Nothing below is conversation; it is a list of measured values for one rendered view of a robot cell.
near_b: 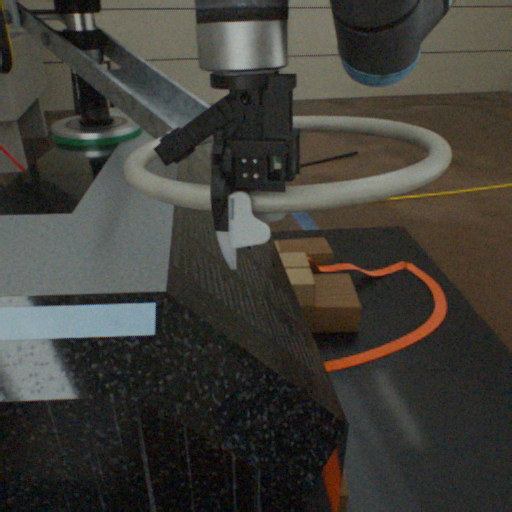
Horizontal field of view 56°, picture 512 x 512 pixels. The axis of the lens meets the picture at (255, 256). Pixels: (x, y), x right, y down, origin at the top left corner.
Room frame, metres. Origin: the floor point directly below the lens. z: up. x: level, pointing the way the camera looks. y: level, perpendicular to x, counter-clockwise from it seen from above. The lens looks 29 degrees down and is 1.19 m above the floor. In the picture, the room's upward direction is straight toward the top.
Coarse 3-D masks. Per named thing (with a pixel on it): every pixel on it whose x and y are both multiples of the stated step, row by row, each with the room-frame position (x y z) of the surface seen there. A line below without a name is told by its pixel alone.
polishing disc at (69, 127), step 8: (64, 120) 1.24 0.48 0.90; (72, 120) 1.24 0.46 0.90; (120, 120) 1.23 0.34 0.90; (128, 120) 1.23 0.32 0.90; (56, 128) 1.16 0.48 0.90; (64, 128) 1.16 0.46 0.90; (72, 128) 1.16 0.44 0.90; (80, 128) 1.16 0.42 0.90; (88, 128) 1.16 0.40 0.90; (96, 128) 1.16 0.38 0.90; (104, 128) 1.16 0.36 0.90; (112, 128) 1.16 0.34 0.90; (120, 128) 1.16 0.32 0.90; (128, 128) 1.16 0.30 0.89; (136, 128) 1.19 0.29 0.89; (64, 136) 1.12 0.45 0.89; (72, 136) 1.11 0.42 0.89; (80, 136) 1.11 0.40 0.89; (88, 136) 1.11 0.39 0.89; (96, 136) 1.11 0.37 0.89; (104, 136) 1.12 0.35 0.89; (112, 136) 1.12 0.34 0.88
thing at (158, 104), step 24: (24, 24) 1.30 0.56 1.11; (48, 48) 1.22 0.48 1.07; (72, 48) 1.12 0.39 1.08; (120, 48) 1.19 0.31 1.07; (96, 72) 1.05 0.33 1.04; (120, 72) 1.15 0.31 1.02; (144, 72) 1.12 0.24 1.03; (120, 96) 0.98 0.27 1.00; (144, 96) 1.06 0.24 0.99; (168, 96) 1.06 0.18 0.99; (192, 96) 1.00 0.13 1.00; (144, 120) 0.92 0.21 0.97; (168, 120) 0.88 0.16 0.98
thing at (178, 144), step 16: (224, 96) 0.51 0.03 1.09; (208, 112) 0.51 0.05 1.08; (224, 112) 0.51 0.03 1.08; (176, 128) 0.54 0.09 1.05; (192, 128) 0.52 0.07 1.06; (208, 128) 0.51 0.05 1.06; (160, 144) 0.53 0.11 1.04; (176, 144) 0.52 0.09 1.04; (192, 144) 0.52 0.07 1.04; (176, 160) 0.53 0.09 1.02
